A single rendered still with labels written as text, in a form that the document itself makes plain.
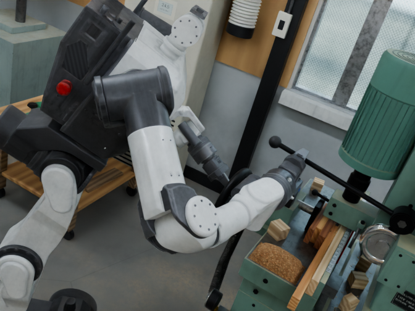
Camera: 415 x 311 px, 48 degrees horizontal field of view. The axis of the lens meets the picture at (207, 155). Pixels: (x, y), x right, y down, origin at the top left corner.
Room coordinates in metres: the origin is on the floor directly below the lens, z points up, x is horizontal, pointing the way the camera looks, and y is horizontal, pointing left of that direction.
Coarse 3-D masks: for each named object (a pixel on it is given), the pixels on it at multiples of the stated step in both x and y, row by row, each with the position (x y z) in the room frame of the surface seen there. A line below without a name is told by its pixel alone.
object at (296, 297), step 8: (336, 232) 1.16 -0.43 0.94; (328, 240) 1.11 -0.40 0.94; (320, 248) 1.06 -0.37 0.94; (320, 256) 1.02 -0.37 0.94; (312, 264) 0.98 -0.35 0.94; (312, 272) 0.95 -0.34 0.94; (304, 280) 0.91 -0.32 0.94; (296, 288) 0.87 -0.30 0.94; (304, 288) 0.88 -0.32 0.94; (296, 296) 0.84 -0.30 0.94; (288, 304) 0.84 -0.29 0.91; (296, 304) 0.84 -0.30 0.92
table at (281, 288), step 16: (304, 192) 1.42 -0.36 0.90; (304, 224) 1.22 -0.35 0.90; (272, 240) 1.09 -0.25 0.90; (288, 240) 1.11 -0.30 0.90; (304, 256) 1.06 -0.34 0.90; (240, 272) 0.97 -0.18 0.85; (256, 272) 0.96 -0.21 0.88; (272, 272) 0.95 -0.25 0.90; (304, 272) 0.99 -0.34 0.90; (272, 288) 0.94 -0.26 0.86; (288, 288) 0.93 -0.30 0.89; (304, 304) 0.91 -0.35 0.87
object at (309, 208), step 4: (320, 200) 1.22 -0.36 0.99; (324, 200) 1.23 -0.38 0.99; (300, 204) 1.23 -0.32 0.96; (304, 204) 1.23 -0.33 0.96; (308, 204) 1.24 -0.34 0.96; (316, 204) 1.19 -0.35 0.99; (320, 204) 1.20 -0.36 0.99; (300, 208) 1.23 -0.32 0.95; (304, 208) 1.22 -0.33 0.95; (308, 208) 1.22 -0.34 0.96; (312, 208) 1.22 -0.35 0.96; (316, 208) 1.18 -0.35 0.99; (320, 208) 1.19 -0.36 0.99; (308, 212) 1.22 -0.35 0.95; (312, 212) 1.18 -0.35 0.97; (316, 212) 1.18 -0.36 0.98; (312, 216) 1.18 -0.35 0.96; (316, 216) 1.19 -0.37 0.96; (308, 220) 1.18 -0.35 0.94; (312, 220) 1.18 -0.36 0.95; (308, 224) 1.18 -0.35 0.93; (304, 228) 1.18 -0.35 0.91; (308, 228) 1.18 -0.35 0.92
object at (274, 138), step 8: (272, 136) 1.16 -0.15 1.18; (272, 144) 1.15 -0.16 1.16; (280, 144) 1.15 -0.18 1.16; (288, 152) 1.14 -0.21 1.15; (304, 160) 1.12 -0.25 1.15; (320, 168) 1.11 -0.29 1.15; (328, 176) 1.10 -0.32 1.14; (336, 176) 1.09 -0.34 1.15; (344, 184) 1.08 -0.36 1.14; (360, 192) 1.07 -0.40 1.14; (368, 200) 1.05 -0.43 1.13; (384, 208) 1.04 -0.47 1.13; (400, 208) 1.04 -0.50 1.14; (408, 208) 1.04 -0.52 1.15; (392, 216) 1.01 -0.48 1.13; (400, 216) 1.01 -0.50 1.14; (408, 216) 1.00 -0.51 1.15; (392, 224) 1.01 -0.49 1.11; (400, 224) 1.00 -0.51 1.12; (408, 224) 1.00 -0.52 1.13; (400, 232) 1.00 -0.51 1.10; (408, 232) 0.99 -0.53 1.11
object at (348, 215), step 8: (336, 192) 1.23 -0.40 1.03; (336, 200) 1.19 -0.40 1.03; (344, 200) 1.19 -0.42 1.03; (360, 200) 1.22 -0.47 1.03; (328, 208) 1.19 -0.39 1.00; (336, 208) 1.18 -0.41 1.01; (344, 208) 1.17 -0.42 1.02; (352, 208) 1.17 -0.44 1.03; (360, 208) 1.18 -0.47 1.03; (368, 208) 1.19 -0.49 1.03; (376, 208) 1.20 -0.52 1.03; (328, 216) 1.19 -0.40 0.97; (336, 216) 1.18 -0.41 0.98; (344, 216) 1.17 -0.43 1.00; (352, 216) 1.16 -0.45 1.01; (360, 216) 1.16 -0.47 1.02; (368, 216) 1.15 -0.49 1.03; (344, 224) 1.17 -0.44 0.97; (352, 224) 1.16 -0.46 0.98; (368, 224) 1.15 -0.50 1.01; (360, 232) 1.15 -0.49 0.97
